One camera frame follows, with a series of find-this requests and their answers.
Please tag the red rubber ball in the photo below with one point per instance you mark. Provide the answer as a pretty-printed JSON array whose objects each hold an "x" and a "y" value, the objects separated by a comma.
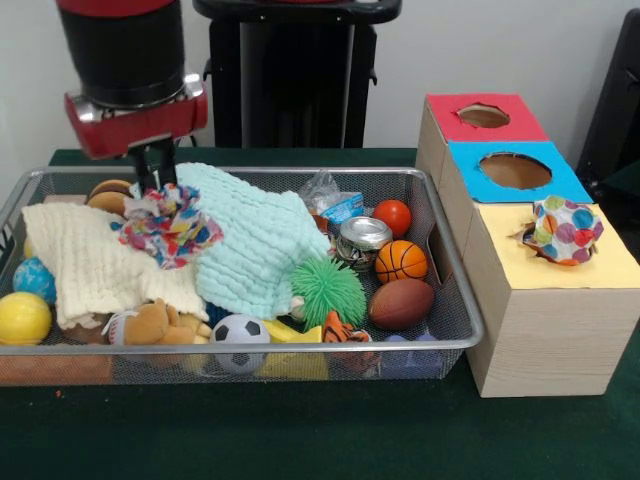
[{"x": 392, "y": 219}]

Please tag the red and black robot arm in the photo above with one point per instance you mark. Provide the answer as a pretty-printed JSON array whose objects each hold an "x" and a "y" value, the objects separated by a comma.
[{"x": 125, "y": 50}]

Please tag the mint green muslin cloth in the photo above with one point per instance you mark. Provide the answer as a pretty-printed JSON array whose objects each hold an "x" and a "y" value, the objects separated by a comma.
[{"x": 250, "y": 240}]

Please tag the wooden box with three holes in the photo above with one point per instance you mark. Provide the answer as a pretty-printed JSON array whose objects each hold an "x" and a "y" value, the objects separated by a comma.
[{"x": 550, "y": 340}]

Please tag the black and white soccer ball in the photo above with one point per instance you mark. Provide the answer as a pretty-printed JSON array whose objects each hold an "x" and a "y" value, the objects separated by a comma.
[{"x": 240, "y": 329}]

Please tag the small brown football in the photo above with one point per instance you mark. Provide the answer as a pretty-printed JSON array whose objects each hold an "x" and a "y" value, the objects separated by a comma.
[{"x": 402, "y": 304}]

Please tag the green spiky rubber ball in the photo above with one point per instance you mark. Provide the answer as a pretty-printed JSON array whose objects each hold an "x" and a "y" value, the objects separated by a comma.
[{"x": 327, "y": 292}]

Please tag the blue marbled ball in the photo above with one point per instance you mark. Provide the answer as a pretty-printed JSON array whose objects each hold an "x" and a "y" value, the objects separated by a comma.
[{"x": 34, "y": 280}]

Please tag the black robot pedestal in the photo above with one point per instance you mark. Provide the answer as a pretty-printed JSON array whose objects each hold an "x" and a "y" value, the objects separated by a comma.
[{"x": 295, "y": 75}]

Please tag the colourful dotted cloth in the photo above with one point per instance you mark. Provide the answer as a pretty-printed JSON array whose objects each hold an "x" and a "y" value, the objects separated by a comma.
[{"x": 567, "y": 230}]

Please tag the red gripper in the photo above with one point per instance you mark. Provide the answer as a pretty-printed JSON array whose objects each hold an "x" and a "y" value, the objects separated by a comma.
[{"x": 140, "y": 127}]

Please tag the dark green tablecloth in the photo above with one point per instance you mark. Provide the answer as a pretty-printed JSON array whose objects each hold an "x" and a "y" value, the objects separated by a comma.
[
  {"x": 625, "y": 177},
  {"x": 300, "y": 435}
]

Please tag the cream muslin cloth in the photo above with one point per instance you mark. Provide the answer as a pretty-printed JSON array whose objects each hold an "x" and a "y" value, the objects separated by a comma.
[{"x": 85, "y": 260}]

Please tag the black upright panel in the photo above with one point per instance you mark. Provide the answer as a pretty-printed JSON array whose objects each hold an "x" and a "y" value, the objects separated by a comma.
[{"x": 615, "y": 100}]

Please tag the small orange basketball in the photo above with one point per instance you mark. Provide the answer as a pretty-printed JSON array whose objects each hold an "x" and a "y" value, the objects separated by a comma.
[{"x": 402, "y": 262}]

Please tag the yellow plastic ball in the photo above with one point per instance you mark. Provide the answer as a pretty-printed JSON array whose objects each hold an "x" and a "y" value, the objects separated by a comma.
[{"x": 22, "y": 317}]

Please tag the silver tin can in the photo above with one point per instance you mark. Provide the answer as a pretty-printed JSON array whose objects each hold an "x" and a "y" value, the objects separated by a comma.
[{"x": 362, "y": 245}]

